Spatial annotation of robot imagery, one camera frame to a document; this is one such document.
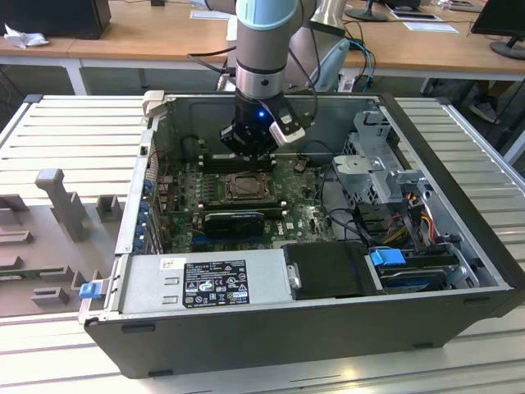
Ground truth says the silver topped green CPU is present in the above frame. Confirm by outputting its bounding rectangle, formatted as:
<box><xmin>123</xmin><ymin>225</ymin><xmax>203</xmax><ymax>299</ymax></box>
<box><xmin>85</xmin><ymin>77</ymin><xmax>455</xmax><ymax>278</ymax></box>
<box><xmin>233</xmin><ymin>178</ymin><xmax>264</xmax><ymax>197</ymax></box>

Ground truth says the metal socket cover frame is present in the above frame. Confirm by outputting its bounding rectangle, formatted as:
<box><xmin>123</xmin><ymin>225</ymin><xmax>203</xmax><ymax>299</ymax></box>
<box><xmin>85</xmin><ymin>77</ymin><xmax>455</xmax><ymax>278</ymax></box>
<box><xmin>223</xmin><ymin>172</ymin><xmax>275</xmax><ymax>202</ymax></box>

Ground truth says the CPU socket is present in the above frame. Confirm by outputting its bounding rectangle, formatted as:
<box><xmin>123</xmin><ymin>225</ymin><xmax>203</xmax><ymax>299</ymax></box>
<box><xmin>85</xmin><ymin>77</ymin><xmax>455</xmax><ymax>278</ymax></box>
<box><xmin>220</xmin><ymin>171</ymin><xmax>277</xmax><ymax>204</ymax></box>

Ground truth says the black graphics card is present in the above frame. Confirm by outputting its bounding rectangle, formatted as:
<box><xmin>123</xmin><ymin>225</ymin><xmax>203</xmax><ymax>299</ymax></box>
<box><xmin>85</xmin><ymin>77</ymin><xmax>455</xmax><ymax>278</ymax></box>
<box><xmin>203</xmin><ymin>211</ymin><xmax>266</xmax><ymax>238</ymax></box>

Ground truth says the green computer motherboard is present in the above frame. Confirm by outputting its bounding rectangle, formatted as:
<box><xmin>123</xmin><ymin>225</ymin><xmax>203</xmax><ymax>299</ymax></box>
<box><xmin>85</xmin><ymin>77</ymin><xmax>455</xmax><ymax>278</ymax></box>
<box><xmin>157</xmin><ymin>158</ymin><xmax>341</xmax><ymax>254</ymax></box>

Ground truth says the grey case release latch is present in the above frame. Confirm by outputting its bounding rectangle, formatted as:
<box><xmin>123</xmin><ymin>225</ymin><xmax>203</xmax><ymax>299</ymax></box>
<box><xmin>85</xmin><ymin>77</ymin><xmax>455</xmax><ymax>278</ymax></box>
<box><xmin>141</xmin><ymin>90</ymin><xmax>166</xmax><ymax>121</ymax></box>

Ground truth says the pale blue teach pendant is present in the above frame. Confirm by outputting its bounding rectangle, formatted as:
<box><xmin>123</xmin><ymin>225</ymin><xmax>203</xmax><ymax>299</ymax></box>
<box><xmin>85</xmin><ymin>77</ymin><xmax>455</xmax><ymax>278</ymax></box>
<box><xmin>313</xmin><ymin>38</ymin><xmax>352</xmax><ymax>94</ymax></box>

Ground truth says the silver metal drive cage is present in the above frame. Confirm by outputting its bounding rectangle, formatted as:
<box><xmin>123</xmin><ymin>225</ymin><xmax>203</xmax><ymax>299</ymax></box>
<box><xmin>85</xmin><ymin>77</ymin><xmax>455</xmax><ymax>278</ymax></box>
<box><xmin>331</xmin><ymin>108</ymin><xmax>436</xmax><ymax>206</ymax></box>

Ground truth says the white sheet of paper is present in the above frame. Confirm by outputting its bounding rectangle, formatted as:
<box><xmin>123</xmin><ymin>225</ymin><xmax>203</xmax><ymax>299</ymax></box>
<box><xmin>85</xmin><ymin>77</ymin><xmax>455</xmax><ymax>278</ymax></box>
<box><xmin>189</xmin><ymin>7</ymin><xmax>239</xmax><ymax>21</ymax></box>
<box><xmin>403</xmin><ymin>20</ymin><xmax>459</xmax><ymax>35</ymax></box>

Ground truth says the black monitor stand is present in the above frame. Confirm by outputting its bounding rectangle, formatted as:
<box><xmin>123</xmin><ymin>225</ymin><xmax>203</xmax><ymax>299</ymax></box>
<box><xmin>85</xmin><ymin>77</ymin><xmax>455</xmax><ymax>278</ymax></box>
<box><xmin>344</xmin><ymin>0</ymin><xmax>390</xmax><ymax>23</ymax></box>

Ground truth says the hard disk in blue carrier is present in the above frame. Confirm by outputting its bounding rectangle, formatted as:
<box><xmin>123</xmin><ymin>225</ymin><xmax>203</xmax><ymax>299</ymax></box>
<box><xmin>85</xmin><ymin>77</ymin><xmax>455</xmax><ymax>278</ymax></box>
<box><xmin>367</xmin><ymin>247</ymin><xmax>457</xmax><ymax>296</ymax></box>

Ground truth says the silver power supply unit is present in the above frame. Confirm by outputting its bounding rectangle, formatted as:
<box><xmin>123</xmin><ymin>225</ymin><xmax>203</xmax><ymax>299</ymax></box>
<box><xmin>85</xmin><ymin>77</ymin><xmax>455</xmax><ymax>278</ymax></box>
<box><xmin>104</xmin><ymin>252</ymin><xmax>297</xmax><ymax>316</ymax></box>

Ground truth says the black and grey PC case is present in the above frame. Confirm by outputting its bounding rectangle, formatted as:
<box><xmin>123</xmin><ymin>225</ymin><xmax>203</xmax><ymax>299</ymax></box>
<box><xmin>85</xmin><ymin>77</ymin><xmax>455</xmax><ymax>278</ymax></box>
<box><xmin>77</xmin><ymin>90</ymin><xmax>525</xmax><ymax>381</ymax></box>

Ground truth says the grey parts rack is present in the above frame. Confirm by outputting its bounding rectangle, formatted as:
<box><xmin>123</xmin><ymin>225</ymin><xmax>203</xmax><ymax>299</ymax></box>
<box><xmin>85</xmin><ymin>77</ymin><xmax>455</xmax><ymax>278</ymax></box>
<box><xmin>0</xmin><ymin>167</ymin><xmax>129</xmax><ymax>319</ymax></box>

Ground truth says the blue plastic latch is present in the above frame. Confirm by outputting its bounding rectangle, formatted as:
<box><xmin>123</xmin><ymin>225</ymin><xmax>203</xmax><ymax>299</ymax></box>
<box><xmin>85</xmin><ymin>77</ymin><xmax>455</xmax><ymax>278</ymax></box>
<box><xmin>80</xmin><ymin>282</ymin><xmax>103</xmax><ymax>300</ymax></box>

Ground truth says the black computer tower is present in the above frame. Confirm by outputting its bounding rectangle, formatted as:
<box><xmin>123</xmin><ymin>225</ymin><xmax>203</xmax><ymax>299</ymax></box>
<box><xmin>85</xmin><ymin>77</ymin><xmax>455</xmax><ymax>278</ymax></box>
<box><xmin>0</xmin><ymin>0</ymin><xmax>112</xmax><ymax>41</ymax></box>

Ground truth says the dark shoe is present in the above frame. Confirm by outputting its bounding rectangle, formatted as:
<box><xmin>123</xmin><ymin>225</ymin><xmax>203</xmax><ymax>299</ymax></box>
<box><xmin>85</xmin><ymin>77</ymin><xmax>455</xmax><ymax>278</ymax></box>
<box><xmin>468</xmin><ymin>81</ymin><xmax>506</xmax><ymax>125</ymax></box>

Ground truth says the crumpled white paper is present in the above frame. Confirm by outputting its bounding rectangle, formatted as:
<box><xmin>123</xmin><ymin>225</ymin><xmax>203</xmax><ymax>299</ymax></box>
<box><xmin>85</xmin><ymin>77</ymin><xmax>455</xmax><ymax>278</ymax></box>
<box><xmin>2</xmin><ymin>22</ymin><xmax>51</xmax><ymax>50</ymax></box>

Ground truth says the black computer monitor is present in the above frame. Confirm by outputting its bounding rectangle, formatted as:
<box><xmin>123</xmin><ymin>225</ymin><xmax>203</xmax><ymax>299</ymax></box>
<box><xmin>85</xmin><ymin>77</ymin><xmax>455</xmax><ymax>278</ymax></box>
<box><xmin>470</xmin><ymin>0</ymin><xmax>525</xmax><ymax>62</ymax></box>

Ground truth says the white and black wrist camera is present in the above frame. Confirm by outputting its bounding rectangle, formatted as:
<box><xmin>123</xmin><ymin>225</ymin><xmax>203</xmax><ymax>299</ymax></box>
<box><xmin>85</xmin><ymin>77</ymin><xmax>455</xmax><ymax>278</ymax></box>
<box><xmin>268</xmin><ymin>105</ymin><xmax>308</xmax><ymax>147</ymax></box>

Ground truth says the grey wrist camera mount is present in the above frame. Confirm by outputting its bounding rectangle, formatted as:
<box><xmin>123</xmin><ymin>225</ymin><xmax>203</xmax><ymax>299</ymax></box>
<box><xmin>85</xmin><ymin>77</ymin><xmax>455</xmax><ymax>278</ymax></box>
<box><xmin>217</xmin><ymin>72</ymin><xmax>239</xmax><ymax>92</ymax></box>

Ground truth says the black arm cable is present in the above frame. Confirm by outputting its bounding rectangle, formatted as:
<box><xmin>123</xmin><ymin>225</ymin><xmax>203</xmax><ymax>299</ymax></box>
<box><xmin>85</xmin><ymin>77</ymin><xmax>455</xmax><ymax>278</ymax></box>
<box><xmin>186</xmin><ymin>34</ymin><xmax>321</xmax><ymax>128</ymax></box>

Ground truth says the black looped cable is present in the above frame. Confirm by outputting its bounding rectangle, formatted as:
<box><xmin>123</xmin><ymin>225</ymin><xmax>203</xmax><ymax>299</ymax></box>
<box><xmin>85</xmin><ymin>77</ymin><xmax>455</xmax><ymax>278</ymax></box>
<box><xmin>317</xmin><ymin>141</ymin><xmax>362</xmax><ymax>247</ymax></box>

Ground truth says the wooden desk white frame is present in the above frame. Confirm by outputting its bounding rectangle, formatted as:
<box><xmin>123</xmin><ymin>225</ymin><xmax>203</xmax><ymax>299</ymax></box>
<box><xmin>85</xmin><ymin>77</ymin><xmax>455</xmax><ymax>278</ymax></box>
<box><xmin>0</xmin><ymin>16</ymin><xmax>89</xmax><ymax>98</ymax></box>
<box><xmin>67</xmin><ymin>0</ymin><xmax>525</xmax><ymax>98</ymax></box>

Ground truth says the blue cable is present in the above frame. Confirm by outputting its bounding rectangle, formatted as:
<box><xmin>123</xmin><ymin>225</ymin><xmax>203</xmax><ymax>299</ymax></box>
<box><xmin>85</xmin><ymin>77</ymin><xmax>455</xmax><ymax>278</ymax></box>
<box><xmin>348</xmin><ymin>39</ymin><xmax>377</xmax><ymax>89</ymax></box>

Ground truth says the yellow red black wire bundle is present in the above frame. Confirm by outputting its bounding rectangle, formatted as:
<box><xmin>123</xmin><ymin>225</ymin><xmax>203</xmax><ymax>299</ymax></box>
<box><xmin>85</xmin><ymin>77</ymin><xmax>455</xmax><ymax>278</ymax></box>
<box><xmin>385</xmin><ymin>204</ymin><xmax>438</xmax><ymax>244</ymax></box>

